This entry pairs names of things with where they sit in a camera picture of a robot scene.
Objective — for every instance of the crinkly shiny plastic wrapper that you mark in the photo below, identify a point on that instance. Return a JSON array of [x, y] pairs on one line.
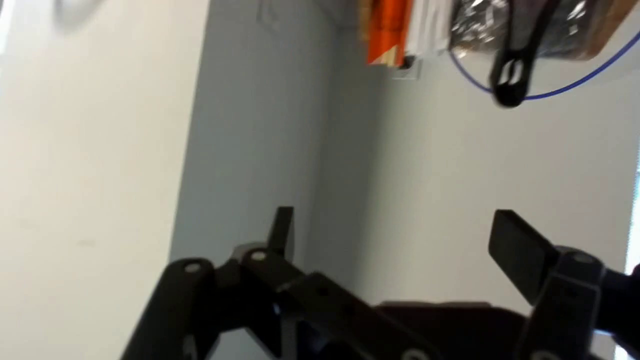
[[480, 26]]

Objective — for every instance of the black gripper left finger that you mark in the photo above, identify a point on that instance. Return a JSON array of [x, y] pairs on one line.
[[293, 313]]

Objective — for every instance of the white paper packets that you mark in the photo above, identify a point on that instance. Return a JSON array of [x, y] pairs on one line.
[[427, 26]]

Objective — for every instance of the brown wooden condiment holder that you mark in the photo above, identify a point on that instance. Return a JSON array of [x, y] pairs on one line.
[[607, 26]]

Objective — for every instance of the orange packet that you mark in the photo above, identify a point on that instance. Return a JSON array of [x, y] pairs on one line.
[[387, 30]]

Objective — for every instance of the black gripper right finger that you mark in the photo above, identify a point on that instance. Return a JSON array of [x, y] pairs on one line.
[[572, 306]]

